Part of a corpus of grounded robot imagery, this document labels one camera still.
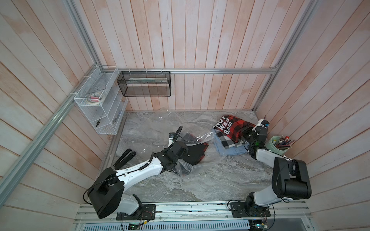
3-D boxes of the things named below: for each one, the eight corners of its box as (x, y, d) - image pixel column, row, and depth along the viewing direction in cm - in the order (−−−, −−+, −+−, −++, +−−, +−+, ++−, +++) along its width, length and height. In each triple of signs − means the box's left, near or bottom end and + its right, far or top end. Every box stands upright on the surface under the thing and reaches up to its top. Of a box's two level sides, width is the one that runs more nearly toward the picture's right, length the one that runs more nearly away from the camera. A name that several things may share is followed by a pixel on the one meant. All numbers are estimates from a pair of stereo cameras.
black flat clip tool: (113, 168, 90) (111, 167, 89) (129, 149, 99) (128, 147, 97) (121, 173, 88) (119, 171, 87) (136, 153, 97) (135, 151, 95)
